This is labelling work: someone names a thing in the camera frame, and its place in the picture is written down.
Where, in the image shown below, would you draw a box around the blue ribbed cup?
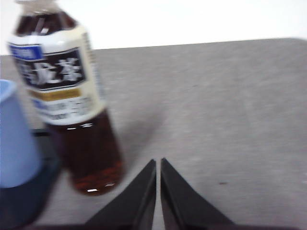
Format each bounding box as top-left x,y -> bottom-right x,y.
0,80 -> 43,189

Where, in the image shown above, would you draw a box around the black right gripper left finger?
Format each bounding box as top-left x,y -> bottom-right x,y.
85,159 -> 157,230

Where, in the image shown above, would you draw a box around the dark oolong tea bottle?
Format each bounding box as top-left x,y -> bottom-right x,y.
6,0 -> 126,196

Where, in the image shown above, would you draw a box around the dark blue flat tray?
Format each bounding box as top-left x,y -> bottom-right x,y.
0,128 -> 63,230

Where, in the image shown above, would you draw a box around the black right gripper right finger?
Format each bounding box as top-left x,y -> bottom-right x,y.
160,157 -> 235,230

